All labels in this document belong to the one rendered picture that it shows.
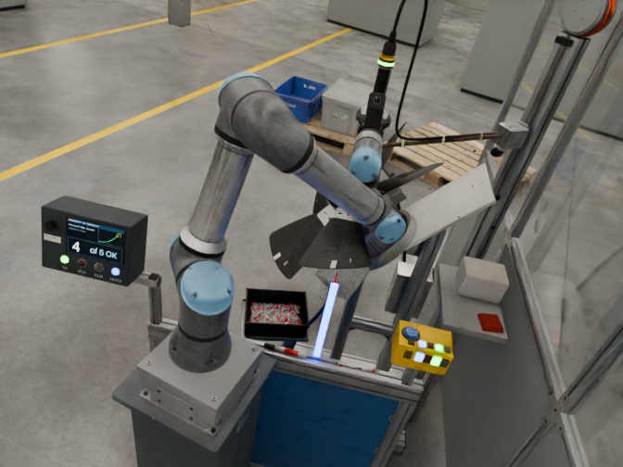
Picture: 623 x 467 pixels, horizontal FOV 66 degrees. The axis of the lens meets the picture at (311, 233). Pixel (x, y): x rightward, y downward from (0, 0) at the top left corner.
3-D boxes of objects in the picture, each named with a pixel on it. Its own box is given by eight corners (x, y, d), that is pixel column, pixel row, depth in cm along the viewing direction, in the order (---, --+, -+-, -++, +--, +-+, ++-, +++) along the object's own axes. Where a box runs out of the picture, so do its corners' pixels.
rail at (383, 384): (415, 395, 158) (423, 380, 153) (415, 405, 155) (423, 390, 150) (153, 331, 162) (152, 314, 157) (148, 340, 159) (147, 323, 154)
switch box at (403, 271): (417, 319, 209) (433, 282, 196) (384, 310, 210) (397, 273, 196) (417, 304, 216) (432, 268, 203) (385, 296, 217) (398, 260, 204)
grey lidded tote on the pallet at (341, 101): (371, 118, 501) (378, 88, 482) (356, 139, 454) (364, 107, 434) (333, 107, 508) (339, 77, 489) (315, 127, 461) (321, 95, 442)
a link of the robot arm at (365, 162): (346, 183, 118) (349, 152, 113) (350, 163, 127) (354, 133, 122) (377, 188, 118) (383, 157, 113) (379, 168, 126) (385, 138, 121)
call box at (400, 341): (440, 353, 149) (451, 331, 143) (442, 379, 141) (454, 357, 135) (390, 341, 150) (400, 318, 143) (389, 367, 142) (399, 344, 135)
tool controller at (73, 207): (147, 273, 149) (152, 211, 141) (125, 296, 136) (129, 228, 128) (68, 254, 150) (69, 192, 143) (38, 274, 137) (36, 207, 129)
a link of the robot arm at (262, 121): (276, 101, 82) (420, 222, 113) (259, 80, 90) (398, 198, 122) (234, 152, 85) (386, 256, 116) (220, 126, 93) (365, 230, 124)
